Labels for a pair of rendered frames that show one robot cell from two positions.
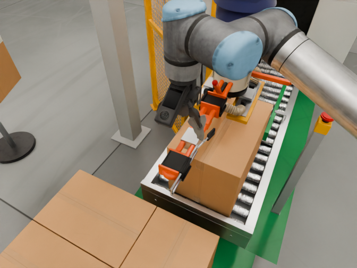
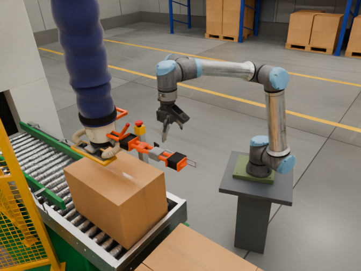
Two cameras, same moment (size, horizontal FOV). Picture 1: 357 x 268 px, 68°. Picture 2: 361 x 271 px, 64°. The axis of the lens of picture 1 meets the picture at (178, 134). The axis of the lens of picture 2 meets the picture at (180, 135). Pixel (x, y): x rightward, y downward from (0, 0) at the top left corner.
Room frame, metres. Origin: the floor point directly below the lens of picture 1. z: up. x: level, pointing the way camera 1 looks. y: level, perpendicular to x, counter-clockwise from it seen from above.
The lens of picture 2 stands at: (0.25, 1.19, 2.15)
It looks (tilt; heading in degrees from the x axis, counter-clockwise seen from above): 31 degrees down; 282
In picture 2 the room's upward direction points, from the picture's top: 3 degrees counter-clockwise
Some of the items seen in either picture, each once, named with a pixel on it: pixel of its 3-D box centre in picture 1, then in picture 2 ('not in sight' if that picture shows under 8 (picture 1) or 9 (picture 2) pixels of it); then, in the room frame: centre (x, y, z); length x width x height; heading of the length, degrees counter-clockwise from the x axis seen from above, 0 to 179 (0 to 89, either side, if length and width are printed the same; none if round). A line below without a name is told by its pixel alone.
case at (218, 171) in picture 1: (220, 147); (116, 192); (1.06, -0.26, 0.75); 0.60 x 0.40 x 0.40; 152
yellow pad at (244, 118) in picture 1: (247, 96); not in sight; (1.03, -0.34, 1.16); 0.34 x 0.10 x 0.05; 154
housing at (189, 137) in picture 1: (192, 139); (157, 154); (0.66, -0.05, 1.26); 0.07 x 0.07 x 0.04; 64
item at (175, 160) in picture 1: (173, 164); (175, 162); (0.54, 0.02, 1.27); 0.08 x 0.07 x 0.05; 154
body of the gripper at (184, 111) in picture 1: (183, 91); (167, 109); (0.57, -0.01, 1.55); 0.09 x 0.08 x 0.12; 153
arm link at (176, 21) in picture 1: (184, 31); (167, 76); (0.56, -0.01, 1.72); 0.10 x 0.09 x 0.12; 42
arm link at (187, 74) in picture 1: (181, 65); (167, 94); (0.56, -0.01, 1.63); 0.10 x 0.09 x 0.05; 63
